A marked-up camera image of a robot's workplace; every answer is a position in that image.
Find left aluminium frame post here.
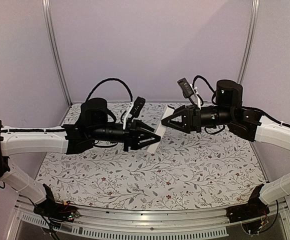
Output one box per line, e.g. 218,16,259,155
41,0,73,107

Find front aluminium rail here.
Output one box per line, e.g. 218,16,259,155
6,196,290,240

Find white remote control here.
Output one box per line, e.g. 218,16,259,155
147,105,175,154

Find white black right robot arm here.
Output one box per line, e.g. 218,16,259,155
161,79,290,218

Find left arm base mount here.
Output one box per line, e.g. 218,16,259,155
33,184,80,222

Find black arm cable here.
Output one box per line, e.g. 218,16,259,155
84,77,133,103
192,75,217,103

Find aluminium frame post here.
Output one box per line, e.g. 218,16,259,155
237,0,260,85
41,0,73,107

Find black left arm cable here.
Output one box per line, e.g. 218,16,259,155
84,77,133,103

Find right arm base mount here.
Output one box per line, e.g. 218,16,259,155
226,183,270,223

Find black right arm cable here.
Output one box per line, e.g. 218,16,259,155
192,75,217,103

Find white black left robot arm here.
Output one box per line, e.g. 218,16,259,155
0,97,161,217

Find right aluminium frame post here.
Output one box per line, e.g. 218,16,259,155
237,0,260,85

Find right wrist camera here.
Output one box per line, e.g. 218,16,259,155
177,78,202,109

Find floral patterned table mat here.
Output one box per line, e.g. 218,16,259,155
33,101,270,210

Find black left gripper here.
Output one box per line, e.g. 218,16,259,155
89,120,161,153

